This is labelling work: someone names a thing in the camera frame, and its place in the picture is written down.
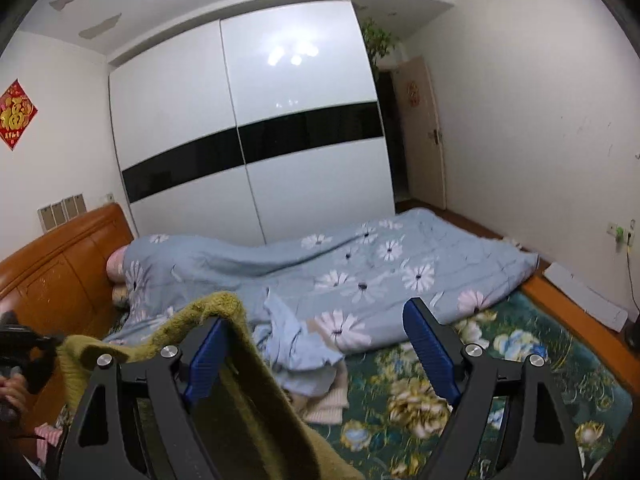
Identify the light blue shirt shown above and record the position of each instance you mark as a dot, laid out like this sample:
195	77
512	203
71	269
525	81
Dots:
299	360

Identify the red fu wall decoration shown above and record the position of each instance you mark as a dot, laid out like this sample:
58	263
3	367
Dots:
17	112

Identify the pink white striped cloth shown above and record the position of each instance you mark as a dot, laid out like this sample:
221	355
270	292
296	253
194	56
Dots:
47	438

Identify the green potted plant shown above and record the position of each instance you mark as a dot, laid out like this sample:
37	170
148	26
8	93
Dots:
378	41

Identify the olive green knit sweater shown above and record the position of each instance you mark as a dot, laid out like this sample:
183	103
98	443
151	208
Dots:
246	424

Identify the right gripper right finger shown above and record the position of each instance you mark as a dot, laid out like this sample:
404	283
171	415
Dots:
536	437

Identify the floral pillow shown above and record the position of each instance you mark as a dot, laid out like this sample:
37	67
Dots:
120	296

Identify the white flat box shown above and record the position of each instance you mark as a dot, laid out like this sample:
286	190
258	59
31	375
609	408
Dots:
599	308

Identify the beige fuzzy sweater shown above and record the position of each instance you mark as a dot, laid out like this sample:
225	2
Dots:
327	409

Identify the pink pillow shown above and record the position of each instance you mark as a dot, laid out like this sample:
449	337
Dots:
115	265

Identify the orange wooden headboard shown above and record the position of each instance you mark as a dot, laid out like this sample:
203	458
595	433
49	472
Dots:
58	285

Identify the blue floral duvet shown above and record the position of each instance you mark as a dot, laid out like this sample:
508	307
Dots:
352	281

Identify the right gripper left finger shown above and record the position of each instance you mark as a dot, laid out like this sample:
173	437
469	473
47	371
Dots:
107	440

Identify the blue floral bed sheet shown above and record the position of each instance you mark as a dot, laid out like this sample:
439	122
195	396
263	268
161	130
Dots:
221	414

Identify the wall switch panel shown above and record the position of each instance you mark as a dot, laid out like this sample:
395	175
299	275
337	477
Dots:
59	213

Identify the wall power outlet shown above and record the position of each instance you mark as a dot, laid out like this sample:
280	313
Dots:
624	237

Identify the person's left hand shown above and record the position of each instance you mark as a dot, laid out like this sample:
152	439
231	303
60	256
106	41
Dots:
13	396

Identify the white black sliding wardrobe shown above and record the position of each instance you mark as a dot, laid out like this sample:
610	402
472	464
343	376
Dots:
257	128

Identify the beige room door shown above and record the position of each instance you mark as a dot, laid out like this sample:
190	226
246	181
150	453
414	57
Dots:
419	122

